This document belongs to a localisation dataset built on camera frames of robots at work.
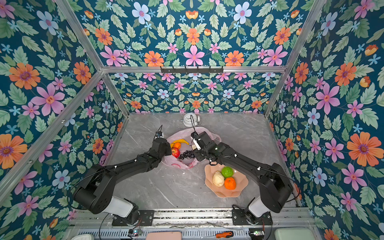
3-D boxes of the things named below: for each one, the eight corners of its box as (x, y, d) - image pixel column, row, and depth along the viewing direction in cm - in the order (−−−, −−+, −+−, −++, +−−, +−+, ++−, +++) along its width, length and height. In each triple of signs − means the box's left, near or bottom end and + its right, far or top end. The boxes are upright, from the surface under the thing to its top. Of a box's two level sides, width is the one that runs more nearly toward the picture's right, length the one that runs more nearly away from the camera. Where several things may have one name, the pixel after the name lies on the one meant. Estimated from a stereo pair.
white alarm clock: (180, 124, 115) (180, 120, 111) (188, 115, 121) (187, 111, 117) (193, 129, 111) (193, 126, 108) (200, 120, 117) (200, 116, 114)
